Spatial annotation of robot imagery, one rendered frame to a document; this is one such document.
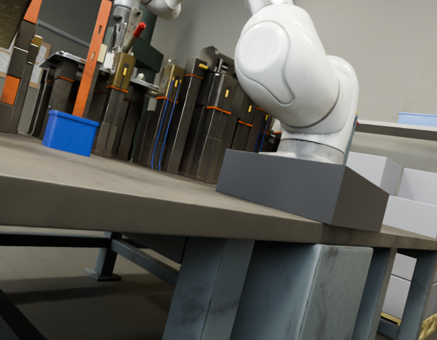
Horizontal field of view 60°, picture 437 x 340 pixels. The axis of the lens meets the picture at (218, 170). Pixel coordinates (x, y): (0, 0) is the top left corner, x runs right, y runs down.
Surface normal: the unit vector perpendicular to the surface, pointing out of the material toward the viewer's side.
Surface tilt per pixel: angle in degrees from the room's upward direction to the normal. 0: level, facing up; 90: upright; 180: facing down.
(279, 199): 90
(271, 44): 92
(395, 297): 90
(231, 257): 90
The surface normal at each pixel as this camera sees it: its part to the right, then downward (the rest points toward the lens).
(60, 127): 0.53, 0.13
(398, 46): -0.63, -0.17
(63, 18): 0.73, 0.18
